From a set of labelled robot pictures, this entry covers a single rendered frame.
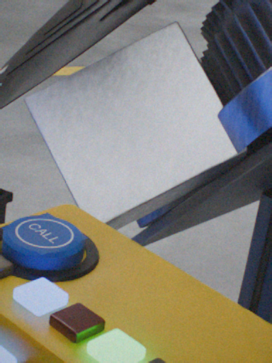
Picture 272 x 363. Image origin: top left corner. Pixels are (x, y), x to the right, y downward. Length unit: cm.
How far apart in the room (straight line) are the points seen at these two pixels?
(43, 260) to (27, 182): 250
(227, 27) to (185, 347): 43
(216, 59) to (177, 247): 190
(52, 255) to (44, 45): 57
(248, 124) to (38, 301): 39
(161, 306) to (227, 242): 234
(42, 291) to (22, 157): 268
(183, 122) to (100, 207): 10
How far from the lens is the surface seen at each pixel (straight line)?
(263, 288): 99
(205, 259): 267
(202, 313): 44
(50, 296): 42
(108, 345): 40
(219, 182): 86
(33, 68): 97
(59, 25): 100
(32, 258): 44
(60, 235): 46
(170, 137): 80
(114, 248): 48
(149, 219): 92
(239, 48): 80
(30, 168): 303
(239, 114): 78
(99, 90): 82
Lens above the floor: 131
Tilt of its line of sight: 25 degrees down
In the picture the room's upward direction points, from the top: 9 degrees clockwise
